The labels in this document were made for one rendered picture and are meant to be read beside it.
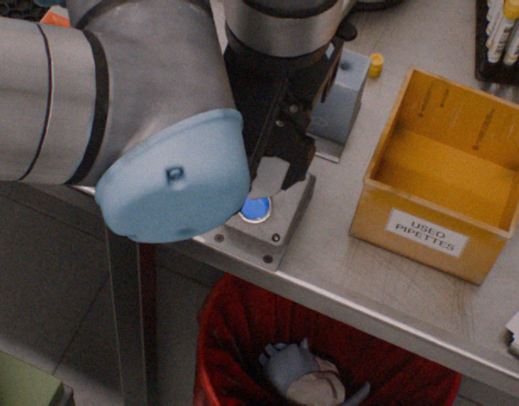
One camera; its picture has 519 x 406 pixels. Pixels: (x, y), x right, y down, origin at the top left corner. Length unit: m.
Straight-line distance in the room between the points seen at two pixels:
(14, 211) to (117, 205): 1.51
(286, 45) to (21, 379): 0.38
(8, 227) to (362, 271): 1.11
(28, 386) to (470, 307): 0.39
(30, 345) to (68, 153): 1.42
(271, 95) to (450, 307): 0.35
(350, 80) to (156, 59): 0.47
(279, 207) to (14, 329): 1.04
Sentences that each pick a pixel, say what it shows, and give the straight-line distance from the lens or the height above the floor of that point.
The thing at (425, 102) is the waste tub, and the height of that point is 0.93.
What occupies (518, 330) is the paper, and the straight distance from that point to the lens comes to 0.99.
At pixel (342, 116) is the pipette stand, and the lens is 1.01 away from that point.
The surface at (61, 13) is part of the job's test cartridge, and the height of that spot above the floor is 0.95.
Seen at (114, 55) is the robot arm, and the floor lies 1.35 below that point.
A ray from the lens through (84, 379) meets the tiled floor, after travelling 1.88.
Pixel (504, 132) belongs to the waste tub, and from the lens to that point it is 1.03.
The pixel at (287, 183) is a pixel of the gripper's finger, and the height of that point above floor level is 1.05.
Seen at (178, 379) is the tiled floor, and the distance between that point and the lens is 1.87.
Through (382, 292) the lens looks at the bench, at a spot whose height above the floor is 0.87.
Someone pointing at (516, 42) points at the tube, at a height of 0.93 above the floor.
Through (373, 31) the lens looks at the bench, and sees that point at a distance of 1.14.
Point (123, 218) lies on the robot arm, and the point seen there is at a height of 1.30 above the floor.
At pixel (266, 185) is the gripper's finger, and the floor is 1.04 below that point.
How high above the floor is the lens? 1.76
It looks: 60 degrees down
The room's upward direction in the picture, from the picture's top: 9 degrees clockwise
